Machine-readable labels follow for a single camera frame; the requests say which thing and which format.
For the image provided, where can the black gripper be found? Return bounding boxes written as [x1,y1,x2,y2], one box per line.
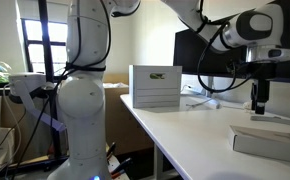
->
[249,61,278,116]

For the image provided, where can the small white box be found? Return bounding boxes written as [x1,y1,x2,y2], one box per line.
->
[227,124,290,165]

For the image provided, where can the large white cardboard box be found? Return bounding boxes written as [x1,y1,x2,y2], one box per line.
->
[128,64,184,109]

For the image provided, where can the brown cardboard box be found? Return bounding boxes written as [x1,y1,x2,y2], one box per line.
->
[99,72,155,157]

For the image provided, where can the small white round object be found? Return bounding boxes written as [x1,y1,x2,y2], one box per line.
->
[242,101,254,112]

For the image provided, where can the grey monitor stand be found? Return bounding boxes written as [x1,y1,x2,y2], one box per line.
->
[206,75,217,98]

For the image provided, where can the green printed cloth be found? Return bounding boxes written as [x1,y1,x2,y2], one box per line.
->
[149,72,166,80]

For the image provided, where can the white desk leg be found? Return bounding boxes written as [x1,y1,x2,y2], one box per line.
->
[152,143,165,180]

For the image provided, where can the white crumpled paper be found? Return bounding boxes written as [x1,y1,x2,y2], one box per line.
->
[102,81,130,90]

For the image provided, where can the red and black hand tools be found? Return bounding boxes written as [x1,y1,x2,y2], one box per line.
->
[105,141,133,180]

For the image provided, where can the black vertical pole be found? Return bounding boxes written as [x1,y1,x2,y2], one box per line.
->
[37,0,63,159]

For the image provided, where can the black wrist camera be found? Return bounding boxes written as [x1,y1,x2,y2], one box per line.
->
[232,61,253,80]

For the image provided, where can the black cable bundle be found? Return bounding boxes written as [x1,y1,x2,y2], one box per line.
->
[10,0,113,180]

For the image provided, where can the window with black frame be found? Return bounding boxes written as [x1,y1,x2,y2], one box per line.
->
[20,17,69,76]

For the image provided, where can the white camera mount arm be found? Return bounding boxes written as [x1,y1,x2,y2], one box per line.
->
[7,72,68,133]

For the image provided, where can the grey hanging cable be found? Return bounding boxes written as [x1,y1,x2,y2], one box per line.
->
[0,84,28,172]

